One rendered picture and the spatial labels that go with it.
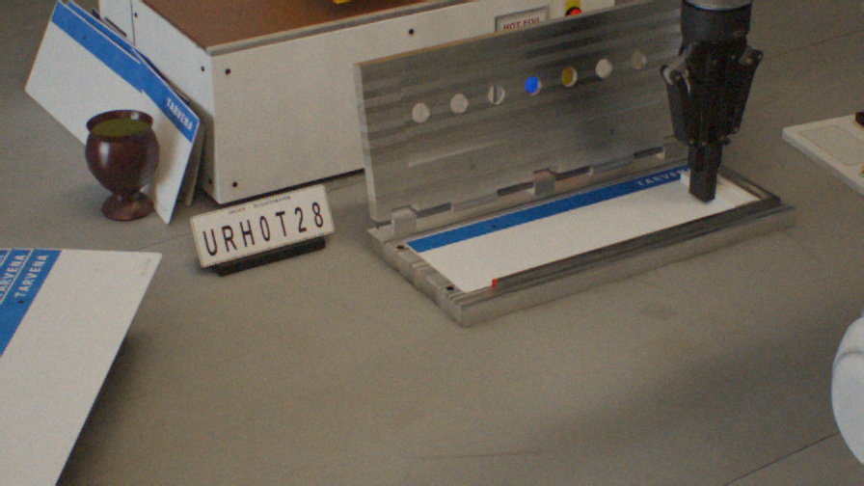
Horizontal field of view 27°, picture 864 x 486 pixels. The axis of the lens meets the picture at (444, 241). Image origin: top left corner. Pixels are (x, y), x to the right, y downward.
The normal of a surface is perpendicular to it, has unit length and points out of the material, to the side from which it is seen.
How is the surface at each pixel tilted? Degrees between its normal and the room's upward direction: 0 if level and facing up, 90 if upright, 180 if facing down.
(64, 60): 63
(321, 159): 90
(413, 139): 79
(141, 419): 0
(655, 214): 0
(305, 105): 90
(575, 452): 0
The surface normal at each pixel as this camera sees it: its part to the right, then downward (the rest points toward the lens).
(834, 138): 0.00, -0.88
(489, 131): 0.50, 0.22
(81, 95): -0.75, -0.18
